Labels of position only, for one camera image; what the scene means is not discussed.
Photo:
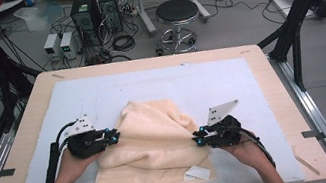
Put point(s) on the person's right hand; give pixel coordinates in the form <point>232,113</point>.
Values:
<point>249,154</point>

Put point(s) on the person's left hand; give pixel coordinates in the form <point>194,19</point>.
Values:
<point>70,170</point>

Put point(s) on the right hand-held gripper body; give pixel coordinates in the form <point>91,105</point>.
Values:
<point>224,134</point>

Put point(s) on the white power supply box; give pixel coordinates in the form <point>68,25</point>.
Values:
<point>51,45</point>
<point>69,44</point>

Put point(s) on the large black computer tower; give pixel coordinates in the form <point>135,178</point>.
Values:
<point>85,15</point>

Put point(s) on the cream towel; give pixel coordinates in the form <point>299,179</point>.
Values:
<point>152,140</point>

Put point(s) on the clear plastic bag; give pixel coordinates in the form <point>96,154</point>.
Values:
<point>36,17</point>

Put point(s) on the slim black computer tower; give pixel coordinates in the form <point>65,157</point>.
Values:
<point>109,7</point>

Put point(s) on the black round stool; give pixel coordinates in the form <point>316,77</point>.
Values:
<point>176,10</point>

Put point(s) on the black bracket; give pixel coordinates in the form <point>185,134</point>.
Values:
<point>312,133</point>
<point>4,173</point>

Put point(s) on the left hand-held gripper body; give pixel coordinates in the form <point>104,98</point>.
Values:
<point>85,142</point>

